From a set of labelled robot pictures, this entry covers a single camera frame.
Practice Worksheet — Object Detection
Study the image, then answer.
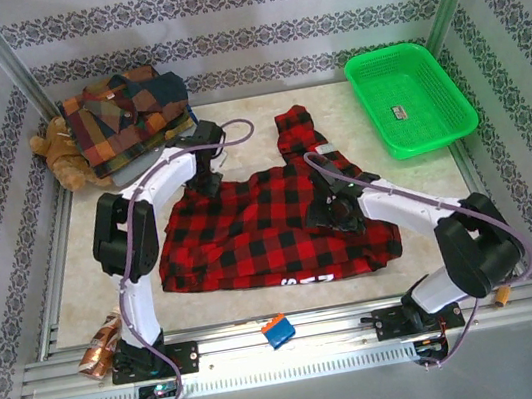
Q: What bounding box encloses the red black plaid shirt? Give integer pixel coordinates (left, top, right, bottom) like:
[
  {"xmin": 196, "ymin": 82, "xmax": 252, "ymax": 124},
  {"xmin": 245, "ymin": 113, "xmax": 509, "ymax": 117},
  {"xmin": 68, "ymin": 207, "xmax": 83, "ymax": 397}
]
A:
[{"xmin": 135, "ymin": 91, "xmax": 408, "ymax": 310}]

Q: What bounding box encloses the folded blue yellow garment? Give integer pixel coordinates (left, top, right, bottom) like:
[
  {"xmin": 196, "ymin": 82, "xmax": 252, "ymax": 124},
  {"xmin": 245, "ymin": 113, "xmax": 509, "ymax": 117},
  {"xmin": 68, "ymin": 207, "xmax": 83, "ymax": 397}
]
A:
[{"xmin": 157, "ymin": 101, "xmax": 208, "ymax": 145}]

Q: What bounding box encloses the folded grey garment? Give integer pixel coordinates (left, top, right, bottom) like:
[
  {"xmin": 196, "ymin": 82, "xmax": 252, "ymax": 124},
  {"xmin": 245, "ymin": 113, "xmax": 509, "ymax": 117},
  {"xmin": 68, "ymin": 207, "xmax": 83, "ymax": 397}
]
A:
[{"xmin": 104, "ymin": 124, "xmax": 206, "ymax": 190}]

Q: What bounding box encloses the folded multicolour plaid shirt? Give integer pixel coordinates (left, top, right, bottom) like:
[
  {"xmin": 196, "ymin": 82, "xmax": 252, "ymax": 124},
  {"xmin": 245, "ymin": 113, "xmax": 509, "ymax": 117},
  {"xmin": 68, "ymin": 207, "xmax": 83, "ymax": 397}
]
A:
[{"xmin": 53, "ymin": 60, "xmax": 202, "ymax": 185}]

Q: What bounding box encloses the small label sticker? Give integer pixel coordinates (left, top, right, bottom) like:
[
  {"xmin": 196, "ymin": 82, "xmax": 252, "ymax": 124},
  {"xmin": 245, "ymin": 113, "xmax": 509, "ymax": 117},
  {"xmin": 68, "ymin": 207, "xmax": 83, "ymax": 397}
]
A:
[{"xmin": 389, "ymin": 103, "xmax": 411, "ymax": 123}]

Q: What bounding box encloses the green plastic basket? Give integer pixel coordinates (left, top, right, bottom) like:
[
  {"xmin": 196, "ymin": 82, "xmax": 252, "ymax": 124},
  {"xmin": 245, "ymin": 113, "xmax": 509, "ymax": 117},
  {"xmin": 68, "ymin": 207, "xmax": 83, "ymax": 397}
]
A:
[{"xmin": 341, "ymin": 32, "xmax": 485, "ymax": 167}]

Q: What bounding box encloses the blue orange toy block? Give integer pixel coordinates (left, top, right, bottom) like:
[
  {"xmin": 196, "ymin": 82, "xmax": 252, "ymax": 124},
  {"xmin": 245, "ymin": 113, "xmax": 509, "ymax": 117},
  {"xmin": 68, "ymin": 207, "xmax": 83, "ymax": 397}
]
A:
[{"xmin": 257, "ymin": 311, "xmax": 300, "ymax": 354}]

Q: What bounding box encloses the brown teddy bear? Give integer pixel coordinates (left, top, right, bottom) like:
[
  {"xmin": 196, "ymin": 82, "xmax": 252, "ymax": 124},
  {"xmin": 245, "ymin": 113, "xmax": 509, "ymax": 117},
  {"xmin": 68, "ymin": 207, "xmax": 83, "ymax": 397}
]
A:
[{"xmin": 25, "ymin": 108, "xmax": 114, "ymax": 199}]

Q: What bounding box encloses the small circuit board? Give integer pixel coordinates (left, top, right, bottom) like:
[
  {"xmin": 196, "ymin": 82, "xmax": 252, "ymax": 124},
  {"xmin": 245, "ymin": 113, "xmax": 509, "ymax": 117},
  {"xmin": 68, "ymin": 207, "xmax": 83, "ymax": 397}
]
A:
[
  {"xmin": 137, "ymin": 380, "xmax": 180, "ymax": 399},
  {"xmin": 413, "ymin": 334, "xmax": 452, "ymax": 358}
]

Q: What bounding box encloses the perforated metal strip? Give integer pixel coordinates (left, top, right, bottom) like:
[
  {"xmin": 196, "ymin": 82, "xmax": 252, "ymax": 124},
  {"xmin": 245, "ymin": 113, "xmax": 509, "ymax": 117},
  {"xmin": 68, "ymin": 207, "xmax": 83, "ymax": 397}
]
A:
[{"xmin": 64, "ymin": 343, "xmax": 420, "ymax": 399}]

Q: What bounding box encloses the yellow cylinder plug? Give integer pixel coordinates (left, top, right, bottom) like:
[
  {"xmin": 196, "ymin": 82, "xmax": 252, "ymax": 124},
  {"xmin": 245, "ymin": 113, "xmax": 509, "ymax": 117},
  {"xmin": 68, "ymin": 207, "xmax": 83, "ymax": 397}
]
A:
[{"xmin": 492, "ymin": 285, "xmax": 515, "ymax": 309}]

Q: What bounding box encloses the copper foil packet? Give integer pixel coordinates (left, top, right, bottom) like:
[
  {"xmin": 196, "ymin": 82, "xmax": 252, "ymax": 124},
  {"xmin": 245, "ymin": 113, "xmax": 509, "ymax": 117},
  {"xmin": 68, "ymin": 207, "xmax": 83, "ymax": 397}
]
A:
[{"xmin": 69, "ymin": 309, "xmax": 133, "ymax": 385}]

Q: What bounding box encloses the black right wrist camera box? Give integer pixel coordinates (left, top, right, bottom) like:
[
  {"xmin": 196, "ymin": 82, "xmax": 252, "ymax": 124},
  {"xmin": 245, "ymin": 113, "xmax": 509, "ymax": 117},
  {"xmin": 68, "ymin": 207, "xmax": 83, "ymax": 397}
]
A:
[{"xmin": 307, "ymin": 158, "xmax": 348, "ymax": 201}]

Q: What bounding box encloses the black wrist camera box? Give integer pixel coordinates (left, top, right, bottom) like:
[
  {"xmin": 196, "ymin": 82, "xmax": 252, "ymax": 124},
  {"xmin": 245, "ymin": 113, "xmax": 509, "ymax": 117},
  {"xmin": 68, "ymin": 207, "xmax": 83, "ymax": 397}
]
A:
[
  {"xmin": 190, "ymin": 117, "xmax": 227, "ymax": 147},
  {"xmin": 307, "ymin": 158, "xmax": 348, "ymax": 201}
]

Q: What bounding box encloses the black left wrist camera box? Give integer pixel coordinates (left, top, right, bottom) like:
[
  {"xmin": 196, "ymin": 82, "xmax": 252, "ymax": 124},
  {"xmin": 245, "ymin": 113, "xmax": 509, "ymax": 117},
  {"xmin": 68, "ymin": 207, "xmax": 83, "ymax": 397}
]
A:
[{"xmin": 190, "ymin": 117, "xmax": 227, "ymax": 147}]

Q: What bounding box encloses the aluminium rail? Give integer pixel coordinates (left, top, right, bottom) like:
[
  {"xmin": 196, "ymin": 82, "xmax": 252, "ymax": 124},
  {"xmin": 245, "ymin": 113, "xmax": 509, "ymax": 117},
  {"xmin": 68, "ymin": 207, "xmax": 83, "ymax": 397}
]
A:
[{"xmin": 12, "ymin": 272, "xmax": 532, "ymax": 399}]

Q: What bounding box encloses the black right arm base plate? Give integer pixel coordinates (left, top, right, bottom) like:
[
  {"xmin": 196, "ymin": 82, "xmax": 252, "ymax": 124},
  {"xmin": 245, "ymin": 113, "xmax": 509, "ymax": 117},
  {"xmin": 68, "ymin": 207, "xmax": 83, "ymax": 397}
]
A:
[{"xmin": 370, "ymin": 294, "xmax": 466, "ymax": 344}]

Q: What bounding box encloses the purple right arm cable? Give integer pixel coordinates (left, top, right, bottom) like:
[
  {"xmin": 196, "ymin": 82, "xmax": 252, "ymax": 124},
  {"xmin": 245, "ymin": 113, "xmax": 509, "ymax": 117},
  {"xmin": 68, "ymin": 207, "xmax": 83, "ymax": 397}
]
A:
[{"xmin": 302, "ymin": 118, "xmax": 532, "ymax": 384}]

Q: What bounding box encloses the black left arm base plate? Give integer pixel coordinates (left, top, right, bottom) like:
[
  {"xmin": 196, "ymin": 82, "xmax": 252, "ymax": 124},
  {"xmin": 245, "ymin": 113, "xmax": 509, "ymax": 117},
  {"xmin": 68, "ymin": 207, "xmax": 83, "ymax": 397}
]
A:
[{"xmin": 107, "ymin": 338, "xmax": 204, "ymax": 388}]

